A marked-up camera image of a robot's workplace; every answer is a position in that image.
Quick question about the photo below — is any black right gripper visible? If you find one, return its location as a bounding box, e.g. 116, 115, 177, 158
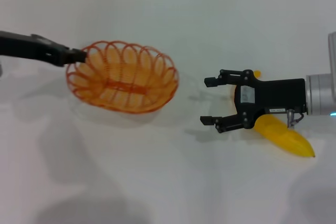
199, 69, 308, 134

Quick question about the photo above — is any yellow banana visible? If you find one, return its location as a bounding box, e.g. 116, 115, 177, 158
253, 70, 316, 159

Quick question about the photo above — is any grey right wrist cable connector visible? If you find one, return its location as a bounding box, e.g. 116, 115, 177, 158
286, 108, 306, 129

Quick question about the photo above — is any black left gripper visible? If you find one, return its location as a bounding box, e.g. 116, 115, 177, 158
0, 30, 88, 68

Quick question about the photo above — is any orange wire basket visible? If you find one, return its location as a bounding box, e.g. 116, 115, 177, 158
65, 40, 181, 116

